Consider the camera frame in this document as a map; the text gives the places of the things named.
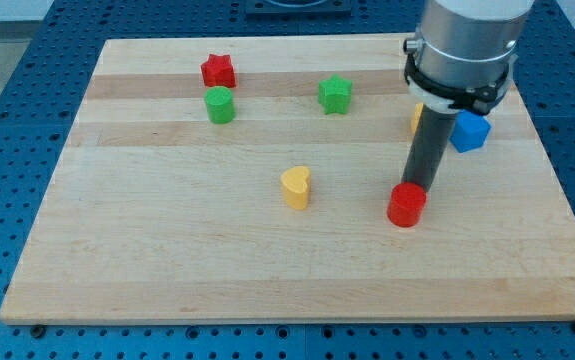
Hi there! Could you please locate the yellow block behind rod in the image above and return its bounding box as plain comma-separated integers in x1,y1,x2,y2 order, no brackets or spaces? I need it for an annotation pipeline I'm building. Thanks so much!
410,103,424,134

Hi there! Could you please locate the black white tool mount ring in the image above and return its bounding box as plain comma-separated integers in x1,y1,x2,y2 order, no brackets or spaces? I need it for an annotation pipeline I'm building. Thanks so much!
404,54,518,116

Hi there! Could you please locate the blue cube block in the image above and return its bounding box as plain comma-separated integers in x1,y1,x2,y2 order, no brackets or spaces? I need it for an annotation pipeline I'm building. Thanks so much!
450,111,491,153

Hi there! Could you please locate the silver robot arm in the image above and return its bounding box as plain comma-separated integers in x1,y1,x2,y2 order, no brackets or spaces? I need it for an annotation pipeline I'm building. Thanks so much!
401,0,534,191

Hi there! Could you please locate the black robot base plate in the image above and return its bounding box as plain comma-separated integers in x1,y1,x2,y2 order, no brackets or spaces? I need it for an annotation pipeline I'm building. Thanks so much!
243,0,352,16

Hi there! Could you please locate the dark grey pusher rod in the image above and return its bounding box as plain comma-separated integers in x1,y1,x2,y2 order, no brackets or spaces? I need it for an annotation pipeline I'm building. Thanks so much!
401,106,458,192

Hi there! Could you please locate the wooden board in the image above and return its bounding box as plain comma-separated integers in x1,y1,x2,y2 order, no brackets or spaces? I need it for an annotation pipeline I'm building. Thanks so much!
0,34,575,325

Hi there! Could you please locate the red star block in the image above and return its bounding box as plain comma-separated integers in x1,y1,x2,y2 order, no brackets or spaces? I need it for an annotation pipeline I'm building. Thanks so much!
200,54,237,88

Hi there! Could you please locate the yellow heart block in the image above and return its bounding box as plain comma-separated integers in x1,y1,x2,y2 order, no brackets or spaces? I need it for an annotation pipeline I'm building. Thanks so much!
280,166,311,210

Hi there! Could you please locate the green cylinder block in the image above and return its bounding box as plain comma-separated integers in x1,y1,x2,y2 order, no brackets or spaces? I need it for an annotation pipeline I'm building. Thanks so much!
204,86,236,124

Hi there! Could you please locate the red cylinder block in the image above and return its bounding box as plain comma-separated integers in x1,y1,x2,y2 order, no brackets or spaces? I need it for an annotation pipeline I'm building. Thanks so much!
387,182,427,228

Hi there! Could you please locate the green star block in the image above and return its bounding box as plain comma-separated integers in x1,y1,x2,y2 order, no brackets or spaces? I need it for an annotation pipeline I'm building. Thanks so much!
318,74,353,114

